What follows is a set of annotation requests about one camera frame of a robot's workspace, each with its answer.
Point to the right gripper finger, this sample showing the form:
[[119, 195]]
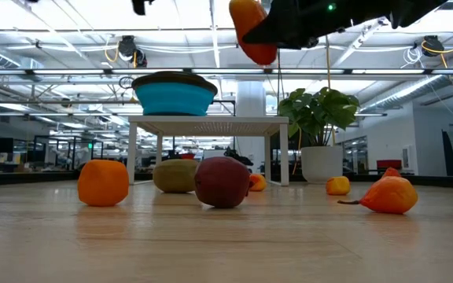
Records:
[[289, 27]]

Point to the red yellow toy mango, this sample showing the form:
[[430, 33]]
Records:
[[246, 15]]

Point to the blue bowl with grey rim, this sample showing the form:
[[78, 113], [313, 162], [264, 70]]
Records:
[[173, 100]]

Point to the small orange toy pear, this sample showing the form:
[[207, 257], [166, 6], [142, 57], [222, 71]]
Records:
[[337, 186], [389, 196], [258, 182]]

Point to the small orange-red toy fruit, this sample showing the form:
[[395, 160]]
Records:
[[391, 173]]

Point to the dark red plum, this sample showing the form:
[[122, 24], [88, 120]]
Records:
[[220, 182]]

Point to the brown toy kiwi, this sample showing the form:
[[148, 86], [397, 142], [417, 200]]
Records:
[[173, 177]]

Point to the orange toy tangerine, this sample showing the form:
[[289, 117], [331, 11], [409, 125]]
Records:
[[103, 182]]

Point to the white perforated metal rack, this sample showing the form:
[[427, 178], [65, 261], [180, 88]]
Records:
[[211, 126]]

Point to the black background robot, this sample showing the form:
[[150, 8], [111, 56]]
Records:
[[234, 153]]

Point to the green plant in white pot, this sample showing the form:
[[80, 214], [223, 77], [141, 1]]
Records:
[[321, 163]]

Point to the red bin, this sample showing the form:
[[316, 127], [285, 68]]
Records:
[[388, 164]]

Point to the red bowl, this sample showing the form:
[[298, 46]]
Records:
[[187, 156]]

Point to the black aluminium table frame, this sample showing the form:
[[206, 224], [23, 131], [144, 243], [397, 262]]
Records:
[[14, 178]]

